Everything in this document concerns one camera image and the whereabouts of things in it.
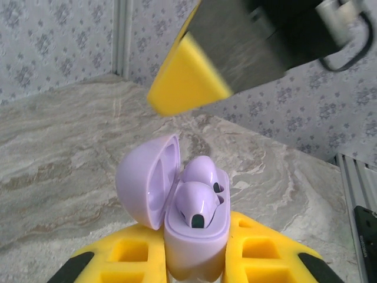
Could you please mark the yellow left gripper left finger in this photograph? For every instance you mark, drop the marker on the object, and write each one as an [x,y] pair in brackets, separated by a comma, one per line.
[88,271]

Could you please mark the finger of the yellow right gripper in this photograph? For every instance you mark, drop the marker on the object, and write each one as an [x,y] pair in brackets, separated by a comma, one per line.
[188,85]

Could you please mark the purple earbud charging case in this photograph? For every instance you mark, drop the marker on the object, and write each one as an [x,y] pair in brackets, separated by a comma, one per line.
[135,182]

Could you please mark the aluminium frame corner post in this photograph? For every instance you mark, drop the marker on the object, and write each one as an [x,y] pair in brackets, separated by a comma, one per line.
[122,35]

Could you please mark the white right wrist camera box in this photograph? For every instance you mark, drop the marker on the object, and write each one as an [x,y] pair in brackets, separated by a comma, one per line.
[338,17]

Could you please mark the aluminium side rail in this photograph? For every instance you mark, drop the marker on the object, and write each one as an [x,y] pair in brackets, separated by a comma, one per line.
[350,182]

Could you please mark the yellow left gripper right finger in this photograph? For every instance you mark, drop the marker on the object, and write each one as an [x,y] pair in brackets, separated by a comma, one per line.
[288,265]

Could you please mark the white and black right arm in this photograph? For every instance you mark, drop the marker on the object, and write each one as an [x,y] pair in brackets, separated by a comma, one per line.
[366,241]

